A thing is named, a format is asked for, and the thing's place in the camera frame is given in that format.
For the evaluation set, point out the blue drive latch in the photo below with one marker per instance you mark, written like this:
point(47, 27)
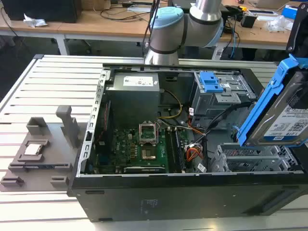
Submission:
point(210, 83)

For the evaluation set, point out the black PC case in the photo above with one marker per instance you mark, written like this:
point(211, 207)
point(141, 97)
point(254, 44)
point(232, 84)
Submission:
point(168, 202)

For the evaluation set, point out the blue cardboard box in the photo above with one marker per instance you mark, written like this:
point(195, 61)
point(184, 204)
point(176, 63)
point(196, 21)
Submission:
point(288, 10)

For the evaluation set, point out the grey parts rack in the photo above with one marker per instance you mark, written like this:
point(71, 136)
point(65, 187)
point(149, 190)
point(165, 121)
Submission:
point(55, 154)

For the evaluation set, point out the black graphics card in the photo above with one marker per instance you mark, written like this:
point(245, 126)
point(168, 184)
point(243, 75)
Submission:
point(144, 170)

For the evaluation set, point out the wooden desk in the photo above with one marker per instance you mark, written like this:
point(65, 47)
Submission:
point(96, 27)

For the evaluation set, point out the black RAM stick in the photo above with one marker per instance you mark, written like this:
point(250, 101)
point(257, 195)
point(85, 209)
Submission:
point(180, 154)

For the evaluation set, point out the small black box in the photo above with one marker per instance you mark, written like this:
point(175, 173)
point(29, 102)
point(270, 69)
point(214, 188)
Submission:
point(248, 21)

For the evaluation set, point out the hard disk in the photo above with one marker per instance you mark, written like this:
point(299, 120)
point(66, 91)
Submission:
point(272, 115)

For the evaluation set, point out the metal disk bay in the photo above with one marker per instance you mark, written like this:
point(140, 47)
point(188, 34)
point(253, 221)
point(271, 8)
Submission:
point(240, 163)

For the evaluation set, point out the green motherboard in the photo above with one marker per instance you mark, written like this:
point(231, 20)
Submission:
point(125, 149)

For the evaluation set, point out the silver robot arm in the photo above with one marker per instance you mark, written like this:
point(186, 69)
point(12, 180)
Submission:
point(166, 36)

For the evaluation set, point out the CPU socket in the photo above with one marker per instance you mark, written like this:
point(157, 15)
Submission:
point(148, 154)

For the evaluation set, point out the large black box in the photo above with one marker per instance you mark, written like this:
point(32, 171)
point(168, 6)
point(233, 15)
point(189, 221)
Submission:
point(41, 10)

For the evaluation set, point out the dark RAM stick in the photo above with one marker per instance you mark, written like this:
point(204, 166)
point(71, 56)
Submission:
point(43, 166)

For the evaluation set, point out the white flat device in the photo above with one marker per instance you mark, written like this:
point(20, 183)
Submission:
point(142, 9)

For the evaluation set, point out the grey metal drive cage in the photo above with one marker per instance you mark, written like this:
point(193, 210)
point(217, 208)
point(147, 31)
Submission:
point(209, 103)

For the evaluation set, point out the silver CPU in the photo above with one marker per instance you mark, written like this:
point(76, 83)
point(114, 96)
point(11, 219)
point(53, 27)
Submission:
point(33, 149)

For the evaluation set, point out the clear plastic bag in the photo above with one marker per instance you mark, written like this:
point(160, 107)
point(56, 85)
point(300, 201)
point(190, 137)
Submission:
point(279, 24)

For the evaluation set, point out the grey power supply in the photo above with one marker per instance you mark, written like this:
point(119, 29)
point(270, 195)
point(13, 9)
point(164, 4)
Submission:
point(132, 101)

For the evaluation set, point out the black RAM slot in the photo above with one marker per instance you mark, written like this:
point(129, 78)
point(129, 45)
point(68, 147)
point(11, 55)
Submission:
point(170, 151)

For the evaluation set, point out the crumpled white paper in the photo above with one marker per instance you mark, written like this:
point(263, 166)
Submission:
point(34, 21)

